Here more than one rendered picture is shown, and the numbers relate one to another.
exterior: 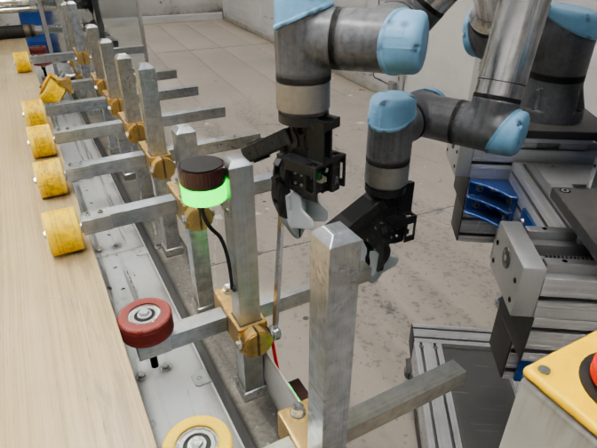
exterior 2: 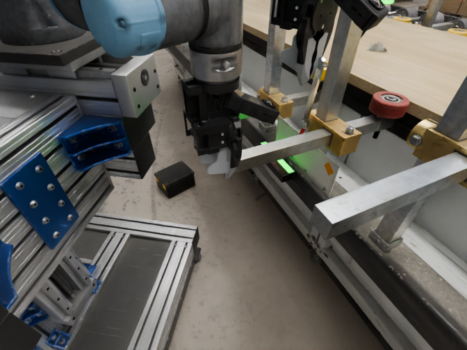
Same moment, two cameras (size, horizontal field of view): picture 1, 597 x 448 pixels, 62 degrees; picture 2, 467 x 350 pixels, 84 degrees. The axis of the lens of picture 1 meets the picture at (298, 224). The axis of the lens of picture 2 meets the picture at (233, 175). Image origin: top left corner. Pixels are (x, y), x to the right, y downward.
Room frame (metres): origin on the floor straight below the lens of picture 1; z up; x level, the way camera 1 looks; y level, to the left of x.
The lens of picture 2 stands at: (1.18, -0.10, 1.18)
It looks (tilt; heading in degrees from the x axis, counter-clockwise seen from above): 41 degrees down; 184
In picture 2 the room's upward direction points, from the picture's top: straight up
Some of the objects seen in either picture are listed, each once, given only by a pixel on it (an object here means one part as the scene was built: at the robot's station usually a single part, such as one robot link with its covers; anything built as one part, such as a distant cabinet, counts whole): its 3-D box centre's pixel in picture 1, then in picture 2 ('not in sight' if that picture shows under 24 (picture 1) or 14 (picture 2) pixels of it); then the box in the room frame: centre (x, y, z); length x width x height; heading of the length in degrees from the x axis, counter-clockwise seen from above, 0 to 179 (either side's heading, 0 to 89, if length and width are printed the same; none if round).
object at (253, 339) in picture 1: (240, 320); (331, 130); (0.63, 0.10, 0.85); 0.14 x 0.06 x 0.05; 28
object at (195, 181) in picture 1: (202, 172); not in sight; (0.59, 0.13, 1.14); 0.06 x 0.06 x 0.02
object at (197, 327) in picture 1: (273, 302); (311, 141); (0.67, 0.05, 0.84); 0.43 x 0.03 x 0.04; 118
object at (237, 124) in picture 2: (386, 212); (213, 113); (0.78, -0.16, 0.97); 0.09 x 0.08 x 0.12; 118
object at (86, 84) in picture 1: (125, 79); not in sight; (1.79, 0.62, 0.95); 0.37 x 0.03 x 0.03; 118
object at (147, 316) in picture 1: (149, 339); (383, 117); (0.57, 0.23, 0.85); 0.08 x 0.08 x 0.11
